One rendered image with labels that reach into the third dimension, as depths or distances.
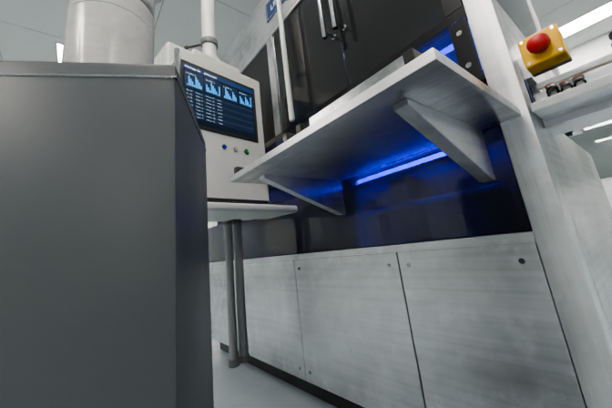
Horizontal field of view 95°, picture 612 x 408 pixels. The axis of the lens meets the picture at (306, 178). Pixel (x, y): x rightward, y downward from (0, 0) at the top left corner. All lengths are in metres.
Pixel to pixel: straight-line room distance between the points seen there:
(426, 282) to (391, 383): 0.35
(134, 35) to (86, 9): 0.06
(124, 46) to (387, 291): 0.90
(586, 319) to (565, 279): 0.07
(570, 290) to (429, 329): 0.35
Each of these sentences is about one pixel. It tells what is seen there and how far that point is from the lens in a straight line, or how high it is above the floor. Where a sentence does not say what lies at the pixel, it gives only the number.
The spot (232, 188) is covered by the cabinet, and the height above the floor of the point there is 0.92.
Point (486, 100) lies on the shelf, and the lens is 0.67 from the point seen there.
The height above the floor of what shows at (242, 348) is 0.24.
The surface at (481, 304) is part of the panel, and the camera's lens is 0.86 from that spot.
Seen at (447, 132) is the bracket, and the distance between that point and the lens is 0.64.
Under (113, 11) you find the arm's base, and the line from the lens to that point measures 0.56.
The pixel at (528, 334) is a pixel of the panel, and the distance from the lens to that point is 0.85.
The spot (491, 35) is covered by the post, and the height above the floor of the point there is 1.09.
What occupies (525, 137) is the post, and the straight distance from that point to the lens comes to 0.81.
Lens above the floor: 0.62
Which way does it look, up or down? 14 degrees up
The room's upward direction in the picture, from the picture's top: 7 degrees counter-clockwise
